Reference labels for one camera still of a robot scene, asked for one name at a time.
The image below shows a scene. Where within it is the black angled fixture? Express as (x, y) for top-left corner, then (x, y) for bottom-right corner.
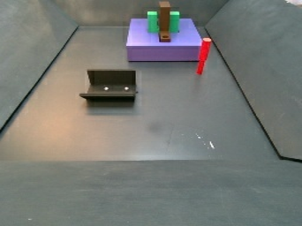
(78, 69), (136, 101)

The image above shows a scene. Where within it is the purple base block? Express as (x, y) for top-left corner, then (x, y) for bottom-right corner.
(125, 19), (201, 62)

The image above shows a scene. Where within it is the red cylindrical peg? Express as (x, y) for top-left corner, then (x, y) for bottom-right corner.
(196, 38), (211, 74)

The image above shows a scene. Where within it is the brown T-shaped block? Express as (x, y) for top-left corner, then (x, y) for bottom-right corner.
(159, 1), (171, 42)

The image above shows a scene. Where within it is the green U-shaped block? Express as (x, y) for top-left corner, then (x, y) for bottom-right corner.
(145, 11), (180, 33)

